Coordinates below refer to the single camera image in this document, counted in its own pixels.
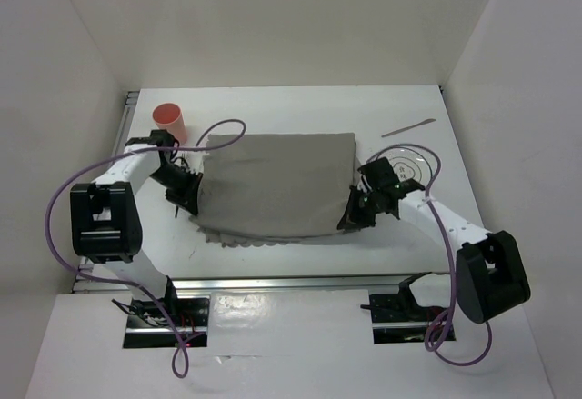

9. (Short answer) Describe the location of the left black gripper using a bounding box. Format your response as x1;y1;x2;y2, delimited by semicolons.
148;164;202;215

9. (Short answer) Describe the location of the grey cloth placemat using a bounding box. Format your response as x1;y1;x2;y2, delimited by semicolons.
192;132;358;247

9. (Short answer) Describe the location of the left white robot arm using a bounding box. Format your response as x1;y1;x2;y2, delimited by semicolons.
70;130;202;325

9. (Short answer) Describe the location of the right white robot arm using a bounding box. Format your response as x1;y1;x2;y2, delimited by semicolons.
337;157;531;324

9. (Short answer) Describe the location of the white patterned plate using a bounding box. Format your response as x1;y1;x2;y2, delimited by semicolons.
374;146;435;186

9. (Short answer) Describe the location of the red plastic cup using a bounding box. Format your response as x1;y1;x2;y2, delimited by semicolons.
152;103;187;145

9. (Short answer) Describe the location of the grey table knife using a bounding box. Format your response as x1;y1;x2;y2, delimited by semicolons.
381;118;437;138

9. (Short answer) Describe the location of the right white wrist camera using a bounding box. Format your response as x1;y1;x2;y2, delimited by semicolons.
357;176;370;194

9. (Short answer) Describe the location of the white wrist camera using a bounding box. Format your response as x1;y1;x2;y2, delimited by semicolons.
357;176;370;194
175;151;206;174

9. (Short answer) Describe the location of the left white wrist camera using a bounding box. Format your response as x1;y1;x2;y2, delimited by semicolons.
175;151;206;174

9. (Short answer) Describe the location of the aluminium front rail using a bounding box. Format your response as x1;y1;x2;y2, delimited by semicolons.
72;271;499;303

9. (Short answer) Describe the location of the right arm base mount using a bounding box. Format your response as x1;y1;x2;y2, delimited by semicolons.
360;290;444;344

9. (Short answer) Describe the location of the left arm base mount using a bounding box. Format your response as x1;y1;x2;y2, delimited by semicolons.
111;295;210;349

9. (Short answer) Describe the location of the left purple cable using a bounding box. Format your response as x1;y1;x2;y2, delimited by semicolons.
46;119;247;380

